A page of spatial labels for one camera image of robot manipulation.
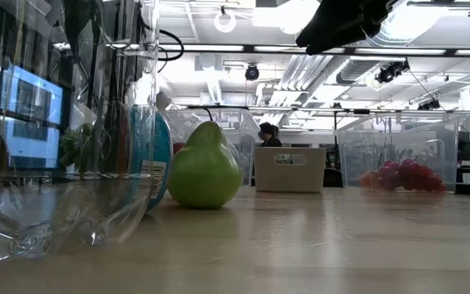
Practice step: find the gray plastic bin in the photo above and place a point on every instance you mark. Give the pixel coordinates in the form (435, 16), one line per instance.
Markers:
(290, 175)

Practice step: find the green pear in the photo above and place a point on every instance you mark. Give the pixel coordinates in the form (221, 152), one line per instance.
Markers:
(204, 171)

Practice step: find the magenta pomegranate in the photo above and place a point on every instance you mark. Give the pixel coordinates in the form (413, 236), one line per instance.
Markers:
(177, 148)

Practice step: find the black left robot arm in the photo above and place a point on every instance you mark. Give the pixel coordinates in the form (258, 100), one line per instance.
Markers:
(78, 20)

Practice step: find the black round ceiling camera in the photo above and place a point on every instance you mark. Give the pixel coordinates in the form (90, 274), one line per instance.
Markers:
(252, 72)

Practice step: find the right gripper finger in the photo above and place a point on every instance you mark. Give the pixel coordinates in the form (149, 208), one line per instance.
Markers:
(333, 28)

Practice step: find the clear plastic bin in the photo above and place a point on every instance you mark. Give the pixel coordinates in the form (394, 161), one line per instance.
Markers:
(243, 122)
(398, 134)

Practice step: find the person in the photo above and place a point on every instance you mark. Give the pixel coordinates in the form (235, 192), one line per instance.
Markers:
(271, 134)

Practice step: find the red grape bunch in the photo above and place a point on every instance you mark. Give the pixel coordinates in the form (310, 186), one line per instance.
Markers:
(410, 173)

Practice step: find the green spiky plant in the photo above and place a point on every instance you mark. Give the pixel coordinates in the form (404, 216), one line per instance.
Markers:
(72, 145)

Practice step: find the black rig camera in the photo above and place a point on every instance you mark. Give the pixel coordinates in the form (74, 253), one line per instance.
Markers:
(390, 72)
(428, 105)

